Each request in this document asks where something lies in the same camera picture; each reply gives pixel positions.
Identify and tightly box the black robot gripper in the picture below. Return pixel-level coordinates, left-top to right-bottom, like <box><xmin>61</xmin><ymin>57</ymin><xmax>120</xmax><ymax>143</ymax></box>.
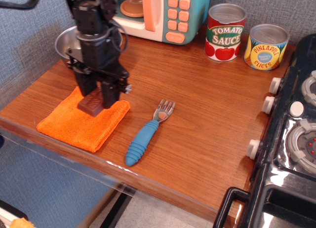
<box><xmin>65</xmin><ymin>32</ymin><xmax>132</xmax><ymax>110</ymax></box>

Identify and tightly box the brown toy chocolate bar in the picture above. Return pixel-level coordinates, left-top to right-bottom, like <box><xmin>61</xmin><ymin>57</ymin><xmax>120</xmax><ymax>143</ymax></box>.
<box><xmin>78</xmin><ymin>88</ymin><xmax>103</xmax><ymax>117</ymax></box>

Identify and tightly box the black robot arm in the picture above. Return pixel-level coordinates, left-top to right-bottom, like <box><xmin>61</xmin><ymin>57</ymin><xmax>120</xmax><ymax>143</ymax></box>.
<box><xmin>66</xmin><ymin>0</ymin><xmax>131</xmax><ymax>109</ymax></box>

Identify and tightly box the folded orange towel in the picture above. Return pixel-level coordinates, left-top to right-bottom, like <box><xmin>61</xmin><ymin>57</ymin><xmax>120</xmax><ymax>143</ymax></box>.
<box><xmin>37</xmin><ymin>87</ymin><xmax>130</xmax><ymax>152</ymax></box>

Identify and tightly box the stainless steel bowl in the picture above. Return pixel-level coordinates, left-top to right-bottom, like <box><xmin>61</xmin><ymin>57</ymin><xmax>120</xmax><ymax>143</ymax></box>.
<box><xmin>55</xmin><ymin>26</ymin><xmax>123</xmax><ymax>68</ymax></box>

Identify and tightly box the teal toy microwave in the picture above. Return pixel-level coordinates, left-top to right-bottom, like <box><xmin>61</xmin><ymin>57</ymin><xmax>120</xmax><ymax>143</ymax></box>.
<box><xmin>114</xmin><ymin>0</ymin><xmax>210</xmax><ymax>45</ymax></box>

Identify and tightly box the tomato sauce can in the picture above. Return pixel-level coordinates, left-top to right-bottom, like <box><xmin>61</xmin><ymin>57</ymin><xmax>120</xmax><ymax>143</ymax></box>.
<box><xmin>204</xmin><ymin>3</ymin><xmax>247</xmax><ymax>62</ymax></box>

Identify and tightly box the orange object at corner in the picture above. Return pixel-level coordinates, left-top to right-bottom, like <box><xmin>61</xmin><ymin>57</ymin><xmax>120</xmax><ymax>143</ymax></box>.
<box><xmin>10</xmin><ymin>218</ymin><xmax>35</xmax><ymax>228</ymax></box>

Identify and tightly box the white stove knob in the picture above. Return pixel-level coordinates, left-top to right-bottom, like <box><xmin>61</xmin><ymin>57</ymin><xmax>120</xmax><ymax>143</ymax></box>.
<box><xmin>246</xmin><ymin>139</ymin><xmax>261</xmax><ymax>160</ymax></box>
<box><xmin>262</xmin><ymin>96</ymin><xmax>275</xmax><ymax>114</ymax></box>
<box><xmin>269</xmin><ymin>77</ymin><xmax>282</xmax><ymax>95</ymax></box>

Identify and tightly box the pineapple slices can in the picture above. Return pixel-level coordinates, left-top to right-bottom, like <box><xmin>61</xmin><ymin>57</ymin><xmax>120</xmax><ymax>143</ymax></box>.
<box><xmin>244</xmin><ymin>24</ymin><xmax>290</xmax><ymax>71</ymax></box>

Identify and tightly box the black toy stove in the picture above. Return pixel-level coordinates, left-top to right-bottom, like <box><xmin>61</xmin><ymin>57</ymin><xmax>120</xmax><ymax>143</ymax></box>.
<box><xmin>214</xmin><ymin>34</ymin><xmax>316</xmax><ymax>228</ymax></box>

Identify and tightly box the blue handled metal fork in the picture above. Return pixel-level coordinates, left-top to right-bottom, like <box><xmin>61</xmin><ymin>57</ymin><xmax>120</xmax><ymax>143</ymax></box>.
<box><xmin>125</xmin><ymin>99</ymin><xmax>175</xmax><ymax>166</ymax></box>

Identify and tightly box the black cable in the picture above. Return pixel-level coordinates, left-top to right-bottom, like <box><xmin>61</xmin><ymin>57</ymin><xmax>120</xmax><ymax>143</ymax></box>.
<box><xmin>0</xmin><ymin>0</ymin><xmax>48</xmax><ymax>10</ymax></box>

